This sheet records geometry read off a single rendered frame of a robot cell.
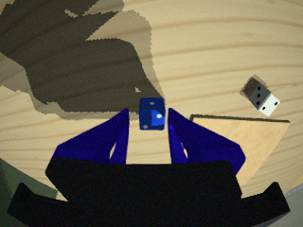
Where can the blue die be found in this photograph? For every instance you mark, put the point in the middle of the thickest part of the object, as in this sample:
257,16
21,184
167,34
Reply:
152,114

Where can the tan mat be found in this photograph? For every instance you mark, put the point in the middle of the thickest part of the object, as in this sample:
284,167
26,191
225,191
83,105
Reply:
257,137

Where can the white dice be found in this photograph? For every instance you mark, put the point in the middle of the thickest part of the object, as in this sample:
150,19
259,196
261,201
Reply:
264,100

